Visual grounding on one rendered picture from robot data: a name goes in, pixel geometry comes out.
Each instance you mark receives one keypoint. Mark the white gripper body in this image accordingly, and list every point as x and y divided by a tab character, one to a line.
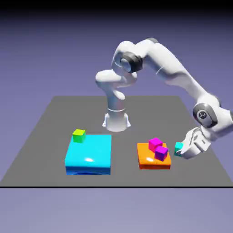
194	145

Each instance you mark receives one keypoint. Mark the small teal cube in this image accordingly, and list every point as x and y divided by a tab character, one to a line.
178	146

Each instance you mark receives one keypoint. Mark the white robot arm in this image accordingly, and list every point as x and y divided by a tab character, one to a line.
169	61

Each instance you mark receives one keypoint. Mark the small purple cube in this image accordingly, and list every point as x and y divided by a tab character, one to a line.
161	152

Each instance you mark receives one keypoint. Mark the small pink cube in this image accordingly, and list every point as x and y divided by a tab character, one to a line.
154	143

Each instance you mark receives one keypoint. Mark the small green cube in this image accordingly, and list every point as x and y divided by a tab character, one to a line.
78	135

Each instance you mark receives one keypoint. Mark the large orange box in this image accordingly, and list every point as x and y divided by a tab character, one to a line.
145	158

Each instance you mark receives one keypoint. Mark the large cyan box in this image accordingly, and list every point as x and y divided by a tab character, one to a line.
89	154

